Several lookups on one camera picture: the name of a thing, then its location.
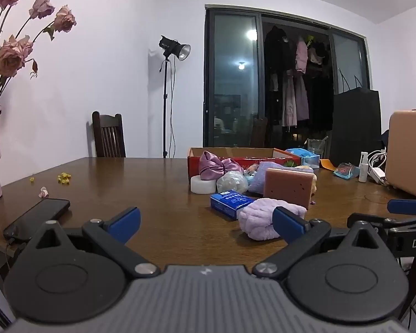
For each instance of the pink satin scrunchie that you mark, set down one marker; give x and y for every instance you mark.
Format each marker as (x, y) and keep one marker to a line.
(211, 166)

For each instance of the rack of hanging clothes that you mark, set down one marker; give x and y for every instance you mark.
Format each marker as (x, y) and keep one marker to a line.
(294, 97)

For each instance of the yellow flower bits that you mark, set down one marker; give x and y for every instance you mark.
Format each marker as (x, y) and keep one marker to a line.
(64, 178)

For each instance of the light blue cloth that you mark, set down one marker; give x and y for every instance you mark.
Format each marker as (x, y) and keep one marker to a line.
(258, 180)

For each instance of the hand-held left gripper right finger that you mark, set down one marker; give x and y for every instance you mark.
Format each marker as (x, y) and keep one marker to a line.
(287, 227)

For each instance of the brown sponge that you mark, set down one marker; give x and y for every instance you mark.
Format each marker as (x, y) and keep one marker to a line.
(287, 187)

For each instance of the white spray bottle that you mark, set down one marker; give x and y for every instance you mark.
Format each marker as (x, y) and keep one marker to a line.
(363, 168)

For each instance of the red cardboard box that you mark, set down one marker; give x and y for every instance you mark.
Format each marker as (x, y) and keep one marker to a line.
(193, 171)

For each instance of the blue wet wipes pack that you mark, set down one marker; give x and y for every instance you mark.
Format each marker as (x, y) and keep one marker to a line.
(305, 158)

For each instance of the black framed glass sliding door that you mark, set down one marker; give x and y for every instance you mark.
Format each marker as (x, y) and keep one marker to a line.
(228, 76)

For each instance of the black studio light on stand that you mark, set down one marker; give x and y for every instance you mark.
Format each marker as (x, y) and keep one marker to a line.
(170, 47)

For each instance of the dried pink roses bouquet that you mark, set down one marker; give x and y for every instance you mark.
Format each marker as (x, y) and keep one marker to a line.
(10, 57)

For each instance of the tan cardboard box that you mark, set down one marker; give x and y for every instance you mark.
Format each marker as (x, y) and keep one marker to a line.
(409, 149)

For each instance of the yellow plush toy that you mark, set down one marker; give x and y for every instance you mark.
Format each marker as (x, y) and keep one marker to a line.
(314, 184)

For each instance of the dark wooden chair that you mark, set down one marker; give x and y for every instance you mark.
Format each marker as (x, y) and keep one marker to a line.
(107, 135)

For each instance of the blue and red snack packet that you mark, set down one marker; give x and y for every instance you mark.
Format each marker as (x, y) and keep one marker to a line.
(346, 171)

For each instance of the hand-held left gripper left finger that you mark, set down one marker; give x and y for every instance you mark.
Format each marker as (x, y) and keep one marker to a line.
(124, 223)

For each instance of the purple towel headband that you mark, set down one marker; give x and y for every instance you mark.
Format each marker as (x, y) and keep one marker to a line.
(256, 218)

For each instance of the clear plastic ball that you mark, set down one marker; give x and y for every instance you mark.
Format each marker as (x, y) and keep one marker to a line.
(230, 181)

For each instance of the blue tissue packet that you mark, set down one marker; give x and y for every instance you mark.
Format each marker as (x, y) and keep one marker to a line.
(228, 204)

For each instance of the pink fallen petal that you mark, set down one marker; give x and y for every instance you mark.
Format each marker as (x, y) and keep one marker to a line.
(43, 192)

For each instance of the white round foam block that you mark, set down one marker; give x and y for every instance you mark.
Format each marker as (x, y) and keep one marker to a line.
(202, 184)

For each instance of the black smartphone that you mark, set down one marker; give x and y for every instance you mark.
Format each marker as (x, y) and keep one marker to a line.
(38, 215)

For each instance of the clear glass cup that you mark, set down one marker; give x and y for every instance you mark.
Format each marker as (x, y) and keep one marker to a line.
(316, 147)

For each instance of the black paper bag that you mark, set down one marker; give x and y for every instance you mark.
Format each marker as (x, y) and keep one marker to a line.
(357, 125)

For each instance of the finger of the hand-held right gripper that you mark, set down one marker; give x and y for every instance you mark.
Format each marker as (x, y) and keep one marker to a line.
(405, 207)
(376, 219)

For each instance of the orange paper envelope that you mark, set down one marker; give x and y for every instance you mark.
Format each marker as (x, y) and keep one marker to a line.
(327, 164)

